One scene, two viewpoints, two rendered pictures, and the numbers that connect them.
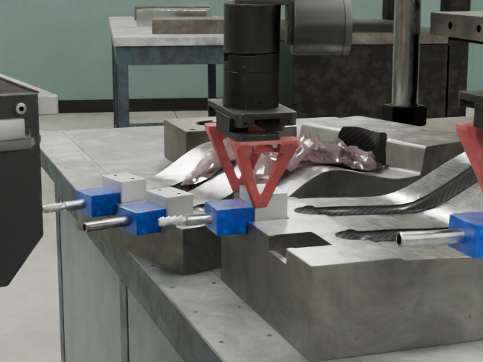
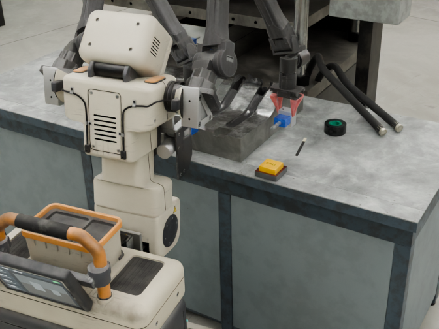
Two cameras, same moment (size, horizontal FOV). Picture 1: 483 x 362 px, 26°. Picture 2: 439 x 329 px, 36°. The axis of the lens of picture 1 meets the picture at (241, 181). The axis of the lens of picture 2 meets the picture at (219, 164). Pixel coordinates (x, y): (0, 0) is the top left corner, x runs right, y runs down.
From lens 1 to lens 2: 1.59 m
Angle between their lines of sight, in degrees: 41
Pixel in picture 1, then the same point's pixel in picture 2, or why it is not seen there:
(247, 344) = (219, 162)
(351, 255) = (242, 132)
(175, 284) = not seen: hidden behind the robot
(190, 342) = (195, 167)
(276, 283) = (219, 144)
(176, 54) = not seen: outside the picture
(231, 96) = not seen: hidden behind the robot
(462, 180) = (228, 94)
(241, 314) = (202, 155)
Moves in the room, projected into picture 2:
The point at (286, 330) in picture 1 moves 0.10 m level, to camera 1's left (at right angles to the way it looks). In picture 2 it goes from (226, 155) to (203, 165)
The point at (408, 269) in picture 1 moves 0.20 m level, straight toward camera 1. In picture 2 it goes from (254, 131) to (288, 154)
